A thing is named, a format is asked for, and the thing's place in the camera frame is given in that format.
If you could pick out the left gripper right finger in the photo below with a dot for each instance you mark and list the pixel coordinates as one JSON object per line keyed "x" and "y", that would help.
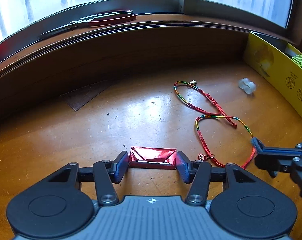
{"x": 197, "y": 174}

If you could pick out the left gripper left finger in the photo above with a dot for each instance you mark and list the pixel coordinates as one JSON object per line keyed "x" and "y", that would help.
{"x": 106, "y": 174}

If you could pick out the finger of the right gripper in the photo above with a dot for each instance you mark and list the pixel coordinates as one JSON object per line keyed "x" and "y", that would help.
{"x": 261, "y": 148}

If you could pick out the red foil packet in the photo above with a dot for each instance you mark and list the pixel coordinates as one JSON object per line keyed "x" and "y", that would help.
{"x": 152, "y": 158}

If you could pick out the translucent white plastic cap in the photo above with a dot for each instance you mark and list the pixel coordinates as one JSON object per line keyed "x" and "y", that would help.
{"x": 247, "y": 85}

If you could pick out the yellow cardboard box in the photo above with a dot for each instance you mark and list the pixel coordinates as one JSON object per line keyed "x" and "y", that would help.
{"x": 272, "y": 57}

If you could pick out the red handled scissors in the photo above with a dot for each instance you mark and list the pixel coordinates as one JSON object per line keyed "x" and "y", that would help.
{"x": 101, "y": 19}

